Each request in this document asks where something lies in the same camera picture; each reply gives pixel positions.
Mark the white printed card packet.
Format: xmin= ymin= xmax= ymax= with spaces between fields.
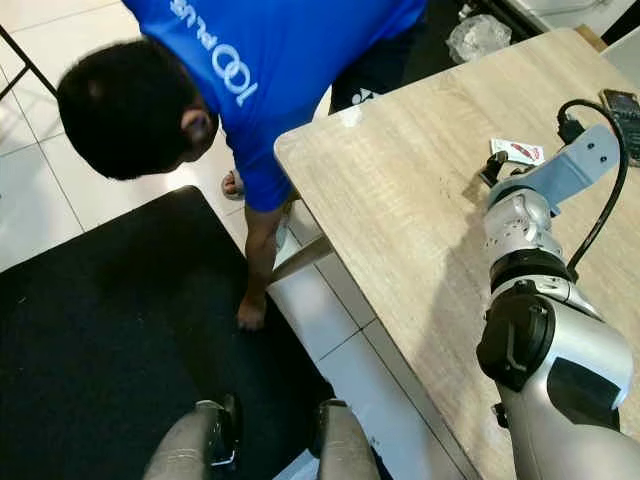
xmin=490 ymin=138 xmax=546 ymax=166

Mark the white floor strip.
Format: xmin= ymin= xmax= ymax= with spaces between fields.
xmin=275 ymin=450 xmax=321 ymax=480

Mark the silver right robot leg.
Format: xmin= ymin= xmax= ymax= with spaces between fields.
xmin=315 ymin=398 xmax=381 ymax=480

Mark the light wooden table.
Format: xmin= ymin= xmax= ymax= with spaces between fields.
xmin=265 ymin=25 xmax=640 ymax=480

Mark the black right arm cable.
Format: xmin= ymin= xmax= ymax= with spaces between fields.
xmin=557 ymin=98 xmax=629 ymax=276

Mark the blue shirt man's left hand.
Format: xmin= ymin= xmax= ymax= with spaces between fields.
xmin=237 ymin=292 xmax=269 ymax=331

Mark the black metal chair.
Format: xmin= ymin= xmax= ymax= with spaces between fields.
xmin=0 ymin=25 xmax=61 ymax=96

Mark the silver left robot leg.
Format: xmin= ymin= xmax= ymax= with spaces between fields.
xmin=142 ymin=398 xmax=236 ymax=480

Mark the dark floor mat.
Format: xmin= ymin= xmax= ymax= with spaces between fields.
xmin=0 ymin=185 xmax=336 ymax=480

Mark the man in blue shirt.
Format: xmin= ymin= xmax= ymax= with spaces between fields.
xmin=57 ymin=0 xmax=426 ymax=331

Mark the crumpled clear plastic bag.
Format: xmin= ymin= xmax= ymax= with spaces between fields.
xmin=447 ymin=15 xmax=511 ymax=63

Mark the silver robot leg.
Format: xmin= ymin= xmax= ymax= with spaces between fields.
xmin=315 ymin=398 xmax=381 ymax=480
xmin=142 ymin=398 xmax=236 ymax=480

